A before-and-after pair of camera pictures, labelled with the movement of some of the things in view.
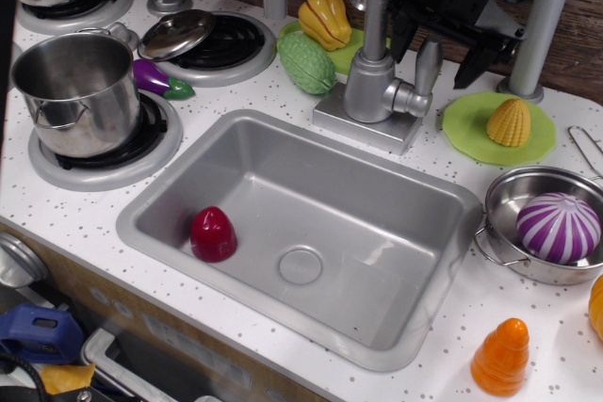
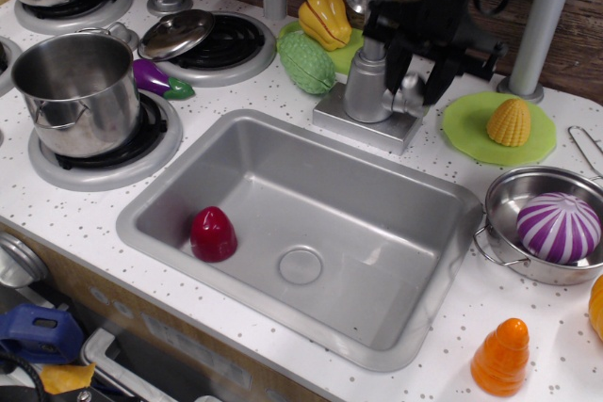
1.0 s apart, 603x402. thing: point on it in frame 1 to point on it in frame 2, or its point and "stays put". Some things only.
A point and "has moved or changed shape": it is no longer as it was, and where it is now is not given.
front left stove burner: (152, 150) stays put
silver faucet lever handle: (429, 61) has moved or changed shape
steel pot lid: (176, 34) stays put
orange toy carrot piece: (500, 362) stays put
